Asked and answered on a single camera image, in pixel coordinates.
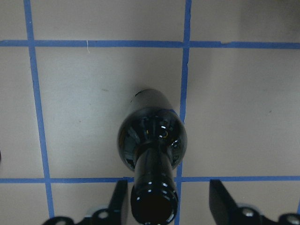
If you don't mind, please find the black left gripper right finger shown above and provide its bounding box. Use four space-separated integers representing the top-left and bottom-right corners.
209 180 300 225

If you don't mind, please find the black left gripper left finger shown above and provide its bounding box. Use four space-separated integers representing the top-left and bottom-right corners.
42 180 129 225

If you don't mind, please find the dark wine bottle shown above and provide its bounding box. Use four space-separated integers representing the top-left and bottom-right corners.
117 89 188 225

